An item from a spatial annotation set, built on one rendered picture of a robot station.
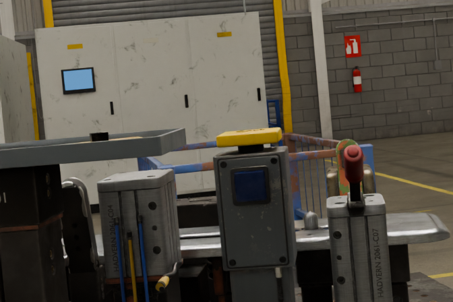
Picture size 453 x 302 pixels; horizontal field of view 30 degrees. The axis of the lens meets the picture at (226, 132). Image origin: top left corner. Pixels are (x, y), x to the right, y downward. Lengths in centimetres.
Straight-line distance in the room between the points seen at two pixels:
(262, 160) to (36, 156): 21
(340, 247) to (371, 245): 3
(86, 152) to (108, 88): 827
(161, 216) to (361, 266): 24
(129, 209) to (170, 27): 817
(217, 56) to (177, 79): 50
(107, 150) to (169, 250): 25
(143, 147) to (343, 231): 29
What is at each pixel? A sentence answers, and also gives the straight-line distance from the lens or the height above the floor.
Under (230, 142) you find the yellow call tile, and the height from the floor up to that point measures 115.
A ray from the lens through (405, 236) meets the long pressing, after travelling 110.
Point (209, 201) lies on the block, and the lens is 135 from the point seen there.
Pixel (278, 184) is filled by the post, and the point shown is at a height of 111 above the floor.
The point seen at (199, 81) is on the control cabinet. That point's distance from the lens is 915.
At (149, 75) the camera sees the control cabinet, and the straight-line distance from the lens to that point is 909.
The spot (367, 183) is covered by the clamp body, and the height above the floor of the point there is 104.
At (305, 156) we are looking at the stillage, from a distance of 310.
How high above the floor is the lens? 121
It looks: 3 degrees down
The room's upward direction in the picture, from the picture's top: 5 degrees counter-clockwise
